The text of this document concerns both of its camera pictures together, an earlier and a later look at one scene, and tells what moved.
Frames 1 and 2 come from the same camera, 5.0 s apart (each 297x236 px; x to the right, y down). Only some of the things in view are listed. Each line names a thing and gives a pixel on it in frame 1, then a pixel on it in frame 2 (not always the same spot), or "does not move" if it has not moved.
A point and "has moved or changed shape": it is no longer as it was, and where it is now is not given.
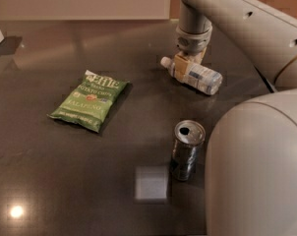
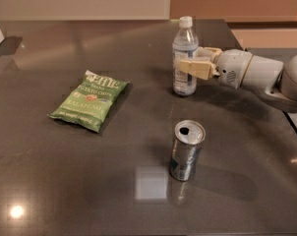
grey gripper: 192,41 to 231,68
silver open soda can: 189,136 does not move
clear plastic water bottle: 199,77 has moved or changed shape
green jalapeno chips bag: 90,101 does not move
